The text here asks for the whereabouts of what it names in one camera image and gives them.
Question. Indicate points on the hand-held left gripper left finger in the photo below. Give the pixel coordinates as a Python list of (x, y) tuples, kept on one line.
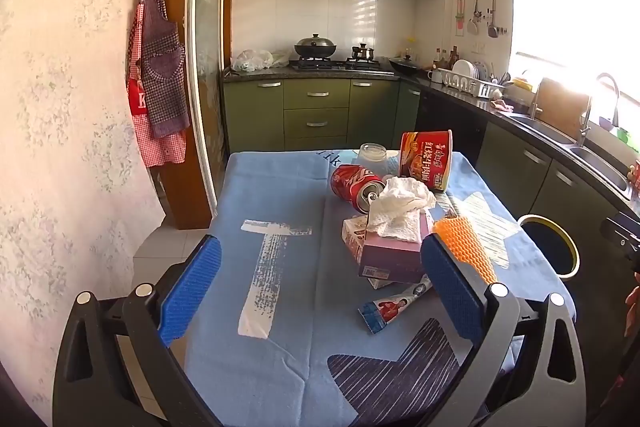
[(192, 284)]

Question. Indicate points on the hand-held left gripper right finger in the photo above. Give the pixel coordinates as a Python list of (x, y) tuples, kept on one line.
[(450, 284)]

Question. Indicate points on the orange foam net sleeve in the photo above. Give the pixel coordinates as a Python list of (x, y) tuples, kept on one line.
[(460, 237)]

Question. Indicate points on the toothpaste tube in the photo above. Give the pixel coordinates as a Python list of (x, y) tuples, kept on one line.
[(390, 307)]

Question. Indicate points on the purple tissue box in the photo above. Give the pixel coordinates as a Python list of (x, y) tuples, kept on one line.
[(390, 257)]

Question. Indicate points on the yellow rimmed trash bin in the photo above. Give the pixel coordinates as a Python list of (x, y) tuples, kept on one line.
[(550, 252)]

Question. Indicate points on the person's right hand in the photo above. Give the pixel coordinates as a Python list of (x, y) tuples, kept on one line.
[(633, 304)]

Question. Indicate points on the red box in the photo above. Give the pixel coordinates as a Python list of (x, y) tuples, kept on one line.
[(635, 179)]

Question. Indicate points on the steel kitchen sink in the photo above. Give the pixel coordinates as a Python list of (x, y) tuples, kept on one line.
[(600, 162)]

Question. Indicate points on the crumpled white tissue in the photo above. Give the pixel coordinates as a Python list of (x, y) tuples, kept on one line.
[(400, 207)]

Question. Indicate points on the small pink white box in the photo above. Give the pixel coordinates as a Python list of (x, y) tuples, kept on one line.
[(352, 234)]

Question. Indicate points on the blue printed tablecloth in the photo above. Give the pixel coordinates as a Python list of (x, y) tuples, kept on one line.
[(300, 307)]

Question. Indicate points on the red instant noodle cup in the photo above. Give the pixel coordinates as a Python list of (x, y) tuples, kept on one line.
[(425, 157)]

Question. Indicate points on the red checkered apron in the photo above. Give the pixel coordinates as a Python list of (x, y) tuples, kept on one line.
[(160, 152)]

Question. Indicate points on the wooden cutting board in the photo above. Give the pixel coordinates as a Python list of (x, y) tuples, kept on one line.
[(562, 107)]

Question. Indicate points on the red soda can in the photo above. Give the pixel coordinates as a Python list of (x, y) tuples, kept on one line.
[(350, 184)]

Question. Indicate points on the steel kitchen faucet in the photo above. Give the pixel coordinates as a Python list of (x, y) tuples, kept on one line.
[(614, 92)]

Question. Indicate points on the clear glass jar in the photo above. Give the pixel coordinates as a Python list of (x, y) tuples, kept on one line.
[(372, 154)]

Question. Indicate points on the pink cloth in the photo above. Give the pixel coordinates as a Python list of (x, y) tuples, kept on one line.
[(502, 106)]

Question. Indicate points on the white dish rack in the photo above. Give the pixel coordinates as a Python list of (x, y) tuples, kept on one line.
[(470, 82)]

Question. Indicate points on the green base cabinets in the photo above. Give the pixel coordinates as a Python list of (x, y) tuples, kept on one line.
[(315, 117)]

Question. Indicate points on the white mug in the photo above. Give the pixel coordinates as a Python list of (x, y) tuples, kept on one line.
[(436, 76)]

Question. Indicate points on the purple checkered apron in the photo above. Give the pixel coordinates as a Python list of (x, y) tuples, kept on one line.
[(162, 67)]

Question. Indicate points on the black wok with lid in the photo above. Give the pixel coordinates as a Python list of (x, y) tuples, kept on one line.
[(406, 66)]

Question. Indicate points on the group of condiment bottles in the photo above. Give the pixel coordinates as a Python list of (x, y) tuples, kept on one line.
[(447, 57)]

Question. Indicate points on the sliding glass door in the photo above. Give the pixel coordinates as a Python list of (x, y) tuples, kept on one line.
[(207, 57)]

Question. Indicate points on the clear plastic bag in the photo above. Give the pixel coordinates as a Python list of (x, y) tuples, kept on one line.
[(252, 61)]

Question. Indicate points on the small steel pot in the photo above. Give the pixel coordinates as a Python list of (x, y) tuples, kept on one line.
[(363, 53)]

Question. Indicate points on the gas stove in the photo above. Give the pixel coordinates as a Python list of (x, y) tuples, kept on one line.
[(335, 65)]

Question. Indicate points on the hanging kitchen utensils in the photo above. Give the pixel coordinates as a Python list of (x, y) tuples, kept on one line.
[(475, 14)]

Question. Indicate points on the black lidded wok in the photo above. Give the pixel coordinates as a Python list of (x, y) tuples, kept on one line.
[(315, 47)]

